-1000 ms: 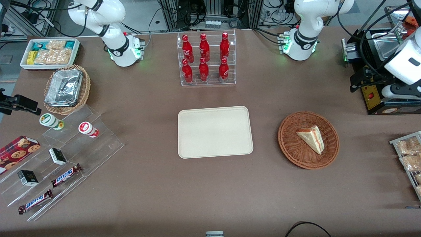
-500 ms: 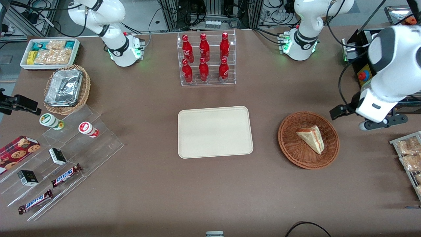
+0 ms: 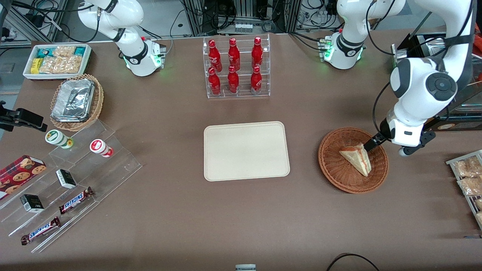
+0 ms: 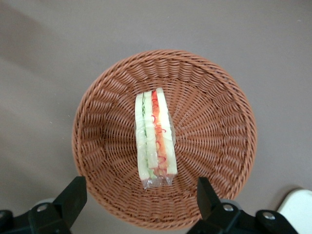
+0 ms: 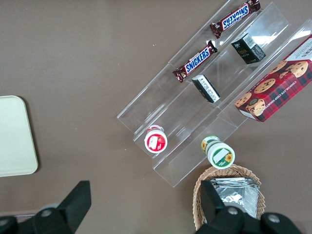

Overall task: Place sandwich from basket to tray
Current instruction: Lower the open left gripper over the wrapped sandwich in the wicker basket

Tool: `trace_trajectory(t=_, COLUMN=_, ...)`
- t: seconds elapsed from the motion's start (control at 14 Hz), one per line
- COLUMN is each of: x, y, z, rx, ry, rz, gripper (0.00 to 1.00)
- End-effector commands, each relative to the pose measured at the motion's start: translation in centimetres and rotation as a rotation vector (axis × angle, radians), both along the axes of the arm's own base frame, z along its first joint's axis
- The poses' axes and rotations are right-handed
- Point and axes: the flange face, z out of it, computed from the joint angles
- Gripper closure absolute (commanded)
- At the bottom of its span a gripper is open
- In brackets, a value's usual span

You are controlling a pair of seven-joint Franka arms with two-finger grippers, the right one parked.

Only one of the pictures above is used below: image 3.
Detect stacked aluminium foil trays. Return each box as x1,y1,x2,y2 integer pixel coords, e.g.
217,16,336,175
51,79,95,123

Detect green lid yogurt cup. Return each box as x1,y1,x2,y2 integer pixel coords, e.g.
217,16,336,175
45,129,74,149

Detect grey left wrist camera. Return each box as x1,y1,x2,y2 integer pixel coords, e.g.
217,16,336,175
398,130,436,157

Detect clear bag of crackers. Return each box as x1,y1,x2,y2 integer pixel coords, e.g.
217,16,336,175
39,46,84,74

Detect white snack bin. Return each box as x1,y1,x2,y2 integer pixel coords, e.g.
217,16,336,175
23,43,93,81

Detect equipment rack with cables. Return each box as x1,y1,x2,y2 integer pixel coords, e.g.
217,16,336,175
180,0,304,37

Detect triangular wrapped sandwich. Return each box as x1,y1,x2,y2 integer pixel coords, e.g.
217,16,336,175
339,143,372,177

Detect red lid yogurt cup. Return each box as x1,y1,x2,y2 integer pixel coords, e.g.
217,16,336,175
90,139,114,158

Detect small black carton box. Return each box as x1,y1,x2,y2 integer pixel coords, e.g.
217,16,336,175
20,194,45,214
56,169,77,189

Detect black cable loop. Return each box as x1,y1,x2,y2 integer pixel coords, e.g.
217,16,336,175
326,253,381,271

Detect clear acrylic tiered shelf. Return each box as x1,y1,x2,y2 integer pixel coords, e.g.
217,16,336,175
0,120,143,254

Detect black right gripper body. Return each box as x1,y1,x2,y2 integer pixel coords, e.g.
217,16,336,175
0,100,18,132

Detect light oval wicker basket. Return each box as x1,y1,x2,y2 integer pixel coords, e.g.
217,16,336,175
49,73,105,132

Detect tray of packaged snacks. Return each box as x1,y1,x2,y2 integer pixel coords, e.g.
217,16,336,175
446,149,482,231

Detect clear acrylic bottle rack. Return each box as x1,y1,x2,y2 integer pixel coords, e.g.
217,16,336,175
203,33,271,99

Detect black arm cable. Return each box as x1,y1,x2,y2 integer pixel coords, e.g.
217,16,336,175
372,81,393,133

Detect wrapped bread packet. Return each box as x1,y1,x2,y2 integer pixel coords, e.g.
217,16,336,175
457,177,482,196
454,156,482,178

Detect beige plastic tray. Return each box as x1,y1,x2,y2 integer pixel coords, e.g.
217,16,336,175
203,121,291,182

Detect brown round wicker basket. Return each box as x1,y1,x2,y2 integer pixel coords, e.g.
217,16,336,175
318,127,389,194

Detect Snickers chocolate bar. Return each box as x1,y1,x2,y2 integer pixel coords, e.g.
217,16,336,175
58,187,95,215
21,217,61,246

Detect red tartan cookie box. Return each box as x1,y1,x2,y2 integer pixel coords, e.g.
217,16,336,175
0,155,48,200

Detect red cola bottle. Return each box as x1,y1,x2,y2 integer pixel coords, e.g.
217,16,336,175
208,67,221,96
250,66,262,94
252,37,264,69
208,40,223,72
228,38,241,71
227,65,239,94

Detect aluminium frame rack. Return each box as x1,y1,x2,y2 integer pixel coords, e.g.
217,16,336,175
0,0,70,47

